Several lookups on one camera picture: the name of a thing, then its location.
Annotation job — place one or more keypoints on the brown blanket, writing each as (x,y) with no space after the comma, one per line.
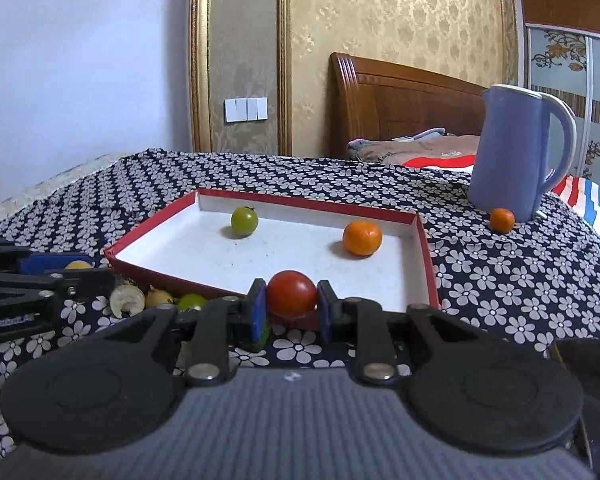
(430,151)

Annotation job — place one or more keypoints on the red tomato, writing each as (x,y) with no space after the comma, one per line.
(292,292)

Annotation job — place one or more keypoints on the light blue towel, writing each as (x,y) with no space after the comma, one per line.
(427,134)

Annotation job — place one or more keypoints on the gold wall moulding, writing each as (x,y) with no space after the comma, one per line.
(284,60)
(200,60)

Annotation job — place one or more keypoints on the blue plastic pitcher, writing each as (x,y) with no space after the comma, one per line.
(510,160)

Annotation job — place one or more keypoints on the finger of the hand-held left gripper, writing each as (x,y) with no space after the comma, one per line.
(40,263)
(80,281)

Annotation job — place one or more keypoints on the white wall switch panel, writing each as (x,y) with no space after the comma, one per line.
(246,109)

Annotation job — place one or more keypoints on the large orange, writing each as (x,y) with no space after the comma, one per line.
(362,238)

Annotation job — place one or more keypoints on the red box with white inside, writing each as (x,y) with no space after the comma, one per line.
(300,257)

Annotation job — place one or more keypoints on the yellow fruit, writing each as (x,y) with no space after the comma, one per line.
(158,297)
(77,264)

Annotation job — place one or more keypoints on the black floral tablecloth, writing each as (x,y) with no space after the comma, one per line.
(505,285)

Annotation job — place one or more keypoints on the small olive green tomato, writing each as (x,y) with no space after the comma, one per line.
(243,221)

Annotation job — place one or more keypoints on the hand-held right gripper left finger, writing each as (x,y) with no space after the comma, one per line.
(256,312)

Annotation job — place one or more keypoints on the red white blue striped bedding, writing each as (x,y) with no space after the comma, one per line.
(595,205)

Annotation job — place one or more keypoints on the small orange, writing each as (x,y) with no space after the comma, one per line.
(502,220)

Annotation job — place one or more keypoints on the wooden bed headboard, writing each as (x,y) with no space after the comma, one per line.
(405,105)

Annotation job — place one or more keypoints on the floral sliding wardrobe door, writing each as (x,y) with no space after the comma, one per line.
(580,60)

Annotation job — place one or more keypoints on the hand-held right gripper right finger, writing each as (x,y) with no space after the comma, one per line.
(325,312)

